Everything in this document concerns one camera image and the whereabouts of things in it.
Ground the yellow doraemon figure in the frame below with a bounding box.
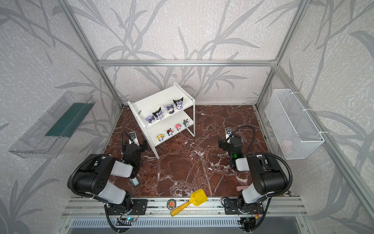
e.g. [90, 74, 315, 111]
[157, 134, 164, 142]

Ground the purple kuromi figure black bow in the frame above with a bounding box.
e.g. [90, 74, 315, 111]
[145, 115, 156, 124]

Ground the black hooded kuromi figure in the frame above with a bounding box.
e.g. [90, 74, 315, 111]
[153, 107, 164, 120]

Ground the pink hat doraemon figure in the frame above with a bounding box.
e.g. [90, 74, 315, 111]
[175, 123, 181, 131]

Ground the purple striped bow kuromi figure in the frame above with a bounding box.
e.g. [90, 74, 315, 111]
[164, 103, 174, 115]

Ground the black eared kuromi figure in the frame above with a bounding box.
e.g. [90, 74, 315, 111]
[173, 97, 184, 110]

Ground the red cap doraemon figure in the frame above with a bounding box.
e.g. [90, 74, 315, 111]
[167, 128, 173, 136]

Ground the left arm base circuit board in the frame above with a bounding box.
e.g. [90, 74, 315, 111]
[116, 217, 138, 226]

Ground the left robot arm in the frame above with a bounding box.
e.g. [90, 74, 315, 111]
[67, 141, 148, 211]

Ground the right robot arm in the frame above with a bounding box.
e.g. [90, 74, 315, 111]
[218, 136, 293, 213]

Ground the white two-tier metal shelf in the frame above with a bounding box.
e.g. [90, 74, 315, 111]
[127, 83, 196, 159]

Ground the pink object in basket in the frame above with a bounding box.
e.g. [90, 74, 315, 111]
[281, 140, 293, 156]

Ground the yellow plastic toy shovel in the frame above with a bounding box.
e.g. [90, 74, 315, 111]
[170, 189, 207, 216]

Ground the round orange badge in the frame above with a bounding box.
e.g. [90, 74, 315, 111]
[167, 199, 176, 210]

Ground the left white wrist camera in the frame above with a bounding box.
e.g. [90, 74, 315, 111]
[128, 132, 139, 146]

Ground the white wire mesh basket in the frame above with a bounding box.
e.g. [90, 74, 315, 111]
[265, 89, 324, 160]

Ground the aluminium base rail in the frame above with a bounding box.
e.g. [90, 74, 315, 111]
[59, 196, 310, 218]

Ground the clear plastic wall bin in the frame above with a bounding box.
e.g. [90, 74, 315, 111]
[9, 91, 95, 159]

